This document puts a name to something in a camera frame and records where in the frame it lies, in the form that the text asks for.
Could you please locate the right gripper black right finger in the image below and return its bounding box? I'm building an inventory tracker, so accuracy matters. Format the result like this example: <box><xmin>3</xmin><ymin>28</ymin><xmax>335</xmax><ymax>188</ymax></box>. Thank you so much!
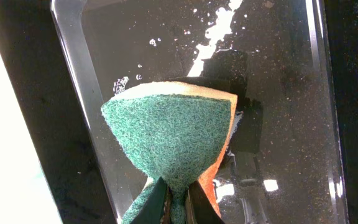
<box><xmin>186</xmin><ymin>181</ymin><xmax>224</xmax><ymax>224</ymax></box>

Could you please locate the black rectangular tray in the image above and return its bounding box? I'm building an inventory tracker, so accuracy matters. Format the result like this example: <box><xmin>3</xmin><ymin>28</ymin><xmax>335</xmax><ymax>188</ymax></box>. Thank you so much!
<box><xmin>0</xmin><ymin>0</ymin><xmax>358</xmax><ymax>224</ymax></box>

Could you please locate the green yellow sponge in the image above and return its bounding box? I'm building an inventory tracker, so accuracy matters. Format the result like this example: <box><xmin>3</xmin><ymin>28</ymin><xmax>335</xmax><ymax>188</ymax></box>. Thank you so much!
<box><xmin>101</xmin><ymin>82</ymin><xmax>237</xmax><ymax>223</ymax></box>

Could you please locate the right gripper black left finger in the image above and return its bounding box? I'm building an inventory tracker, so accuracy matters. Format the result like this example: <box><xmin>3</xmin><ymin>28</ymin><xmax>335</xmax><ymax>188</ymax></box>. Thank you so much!
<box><xmin>131</xmin><ymin>177</ymin><xmax>169</xmax><ymax>224</ymax></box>

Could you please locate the white foam spill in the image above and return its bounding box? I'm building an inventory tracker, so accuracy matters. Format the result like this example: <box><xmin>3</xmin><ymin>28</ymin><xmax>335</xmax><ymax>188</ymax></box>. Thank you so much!
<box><xmin>112</xmin><ymin>0</ymin><xmax>245</xmax><ymax>94</ymax></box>

